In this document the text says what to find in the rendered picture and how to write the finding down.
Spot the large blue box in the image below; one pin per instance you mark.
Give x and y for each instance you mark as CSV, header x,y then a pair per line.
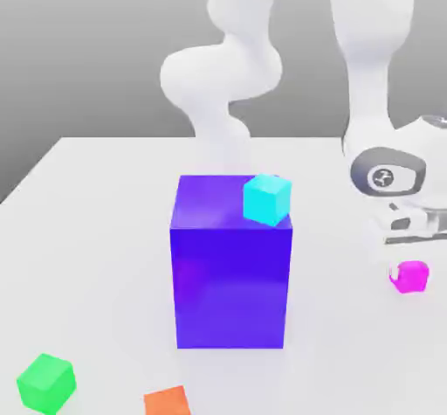
x,y
228,282

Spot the small green cube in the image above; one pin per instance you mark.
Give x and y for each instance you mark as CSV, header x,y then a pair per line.
x,y
45,383

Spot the small orange cube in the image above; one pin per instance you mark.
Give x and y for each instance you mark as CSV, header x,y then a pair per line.
x,y
167,402

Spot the small magenta cube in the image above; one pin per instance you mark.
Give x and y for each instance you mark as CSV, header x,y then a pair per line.
x,y
412,277

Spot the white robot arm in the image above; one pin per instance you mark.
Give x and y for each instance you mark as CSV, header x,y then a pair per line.
x,y
370,72

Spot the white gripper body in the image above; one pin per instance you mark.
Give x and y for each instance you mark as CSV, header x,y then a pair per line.
x,y
415,247

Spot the small cyan cube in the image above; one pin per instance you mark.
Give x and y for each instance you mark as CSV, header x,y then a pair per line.
x,y
267,200

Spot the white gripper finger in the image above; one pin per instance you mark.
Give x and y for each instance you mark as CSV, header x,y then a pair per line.
x,y
394,273

